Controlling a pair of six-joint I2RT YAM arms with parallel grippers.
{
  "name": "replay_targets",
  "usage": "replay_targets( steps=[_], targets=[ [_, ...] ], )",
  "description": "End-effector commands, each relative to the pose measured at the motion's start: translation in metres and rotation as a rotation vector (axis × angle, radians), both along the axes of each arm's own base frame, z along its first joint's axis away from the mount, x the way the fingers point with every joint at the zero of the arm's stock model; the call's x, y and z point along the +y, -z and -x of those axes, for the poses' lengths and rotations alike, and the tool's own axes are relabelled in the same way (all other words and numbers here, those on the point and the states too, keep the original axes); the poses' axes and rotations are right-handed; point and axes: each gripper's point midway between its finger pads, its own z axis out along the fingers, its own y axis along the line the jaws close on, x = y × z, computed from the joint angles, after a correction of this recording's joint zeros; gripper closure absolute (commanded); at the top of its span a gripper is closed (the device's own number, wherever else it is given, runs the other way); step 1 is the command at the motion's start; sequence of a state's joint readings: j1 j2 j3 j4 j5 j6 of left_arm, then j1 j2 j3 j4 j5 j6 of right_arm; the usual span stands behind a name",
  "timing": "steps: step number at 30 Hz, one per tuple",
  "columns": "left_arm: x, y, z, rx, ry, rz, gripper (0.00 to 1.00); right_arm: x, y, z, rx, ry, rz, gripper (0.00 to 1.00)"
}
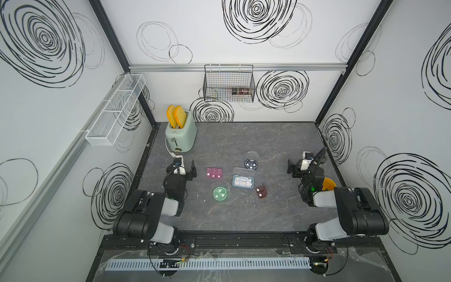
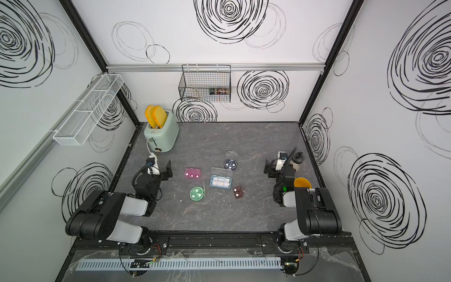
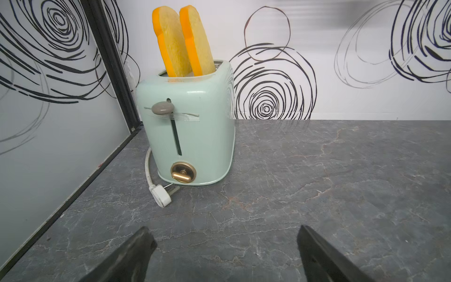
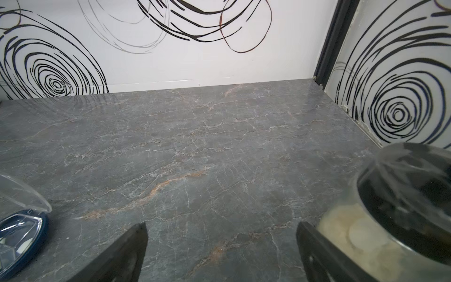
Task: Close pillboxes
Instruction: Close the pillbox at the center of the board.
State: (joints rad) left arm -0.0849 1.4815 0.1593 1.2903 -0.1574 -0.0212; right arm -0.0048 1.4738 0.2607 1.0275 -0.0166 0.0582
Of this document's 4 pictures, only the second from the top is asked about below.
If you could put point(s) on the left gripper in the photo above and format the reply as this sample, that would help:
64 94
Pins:
165 172

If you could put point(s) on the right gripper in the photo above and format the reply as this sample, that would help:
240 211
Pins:
269 168

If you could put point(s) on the pink pillbox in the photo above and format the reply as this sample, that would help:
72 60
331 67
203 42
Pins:
193 173

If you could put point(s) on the green round pillbox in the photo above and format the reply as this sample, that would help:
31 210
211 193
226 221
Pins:
198 193

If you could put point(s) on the blue rectangular pillbox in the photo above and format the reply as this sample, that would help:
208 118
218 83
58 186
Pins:
221 178

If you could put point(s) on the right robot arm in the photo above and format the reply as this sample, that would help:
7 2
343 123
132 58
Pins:
316 213

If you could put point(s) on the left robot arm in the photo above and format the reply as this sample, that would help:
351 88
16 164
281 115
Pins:
98 216

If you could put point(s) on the mint green toaster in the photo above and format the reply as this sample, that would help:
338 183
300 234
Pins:
162 139

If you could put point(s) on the dark red pillbox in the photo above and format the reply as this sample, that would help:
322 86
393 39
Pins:
238 192

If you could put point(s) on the glass bottle black cap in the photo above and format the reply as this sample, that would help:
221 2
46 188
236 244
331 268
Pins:
297 160

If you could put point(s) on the yellow mug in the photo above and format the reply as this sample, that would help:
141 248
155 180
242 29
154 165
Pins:
301 182

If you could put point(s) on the right toast slice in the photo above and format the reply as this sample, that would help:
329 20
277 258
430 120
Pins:
159 116

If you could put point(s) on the toast slice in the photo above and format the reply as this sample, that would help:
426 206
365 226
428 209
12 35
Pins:
159 116
149 116

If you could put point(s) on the left toast slice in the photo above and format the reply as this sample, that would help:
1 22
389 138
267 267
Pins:
149 116

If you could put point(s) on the spice jars in basket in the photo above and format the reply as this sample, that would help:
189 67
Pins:
219 91

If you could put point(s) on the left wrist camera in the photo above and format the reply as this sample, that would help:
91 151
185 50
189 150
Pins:
152 166

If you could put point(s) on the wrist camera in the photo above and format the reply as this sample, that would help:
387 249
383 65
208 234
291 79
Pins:
152 166
282 158

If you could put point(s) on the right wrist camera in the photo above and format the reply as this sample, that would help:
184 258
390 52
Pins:
282 158

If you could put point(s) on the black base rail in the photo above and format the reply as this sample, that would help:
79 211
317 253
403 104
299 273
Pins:
265 242

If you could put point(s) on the black wire basket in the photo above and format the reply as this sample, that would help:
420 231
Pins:
194 86

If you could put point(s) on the white wire shelf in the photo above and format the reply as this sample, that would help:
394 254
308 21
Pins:
79 125

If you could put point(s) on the white slotted cable duct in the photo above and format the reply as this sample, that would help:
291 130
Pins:
166 264

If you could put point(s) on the aluminium wall rail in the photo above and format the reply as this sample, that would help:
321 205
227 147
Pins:
212 67

